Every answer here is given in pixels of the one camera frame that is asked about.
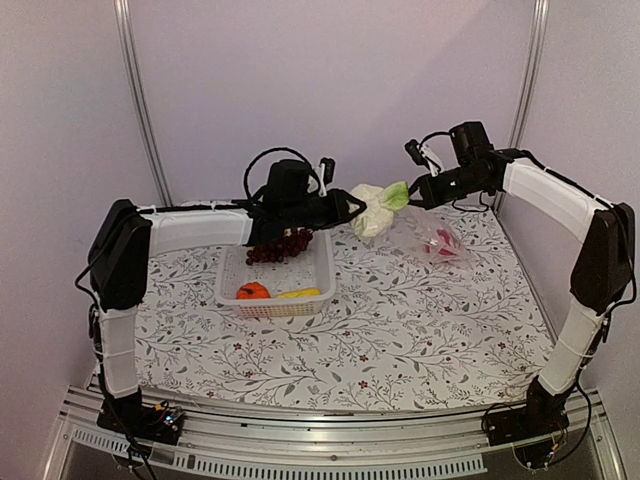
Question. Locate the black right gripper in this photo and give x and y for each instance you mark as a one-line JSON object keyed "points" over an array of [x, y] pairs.
{"points": [[431, 196]]}

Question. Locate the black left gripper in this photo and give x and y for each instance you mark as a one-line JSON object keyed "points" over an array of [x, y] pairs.
{"points": [[340, 212]]}

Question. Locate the white toy cauliflower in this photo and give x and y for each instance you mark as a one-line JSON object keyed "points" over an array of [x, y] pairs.
{"points": [[381, 206]]}

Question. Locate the clear zip top bag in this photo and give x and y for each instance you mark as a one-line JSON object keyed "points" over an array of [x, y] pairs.
{"points": [[411, 230]]}

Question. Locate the red toy pepper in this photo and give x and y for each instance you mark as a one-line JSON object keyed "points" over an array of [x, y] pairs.
{"points": [[441, 245]]}

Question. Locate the white perforated plastic basket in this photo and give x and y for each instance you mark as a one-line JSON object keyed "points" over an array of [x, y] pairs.
{"points": [[314, 268]]}

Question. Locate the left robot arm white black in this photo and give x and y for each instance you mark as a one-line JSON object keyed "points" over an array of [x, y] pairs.
{"points": [[117, 268]]}

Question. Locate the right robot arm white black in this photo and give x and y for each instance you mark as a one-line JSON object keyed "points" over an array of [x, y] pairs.
{"points": [[604, 267]]}

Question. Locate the dark red toy grapes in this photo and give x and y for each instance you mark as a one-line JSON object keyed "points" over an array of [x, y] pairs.
{"points": [[290, 245]]}

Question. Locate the yellow toy corn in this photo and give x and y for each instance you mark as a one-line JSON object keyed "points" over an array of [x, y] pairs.
{"points": [[302, 293]]}

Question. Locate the floral patterned table mat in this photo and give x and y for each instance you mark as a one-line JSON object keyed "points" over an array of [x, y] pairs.
{"points": [[398, 334]]}

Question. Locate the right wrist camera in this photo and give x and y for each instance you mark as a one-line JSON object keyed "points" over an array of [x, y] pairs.
{"points": [[423, 155]]}

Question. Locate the right aluminium frame post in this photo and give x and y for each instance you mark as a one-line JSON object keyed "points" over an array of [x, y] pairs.
{"points": [[531, 71]]}

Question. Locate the aluminium frame post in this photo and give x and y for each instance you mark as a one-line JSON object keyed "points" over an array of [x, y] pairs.
{"points": [[531, 71], [136, 85]]}

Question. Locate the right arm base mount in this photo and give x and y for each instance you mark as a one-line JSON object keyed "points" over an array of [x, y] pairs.
{"points": [[535, 446]]}

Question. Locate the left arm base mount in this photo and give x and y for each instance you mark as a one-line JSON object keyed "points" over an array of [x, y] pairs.
{"points": [[160, 423]]}

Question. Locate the left aluminium frame post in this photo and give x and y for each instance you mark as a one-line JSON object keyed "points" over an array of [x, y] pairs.
{"points": [[136, 85]]}

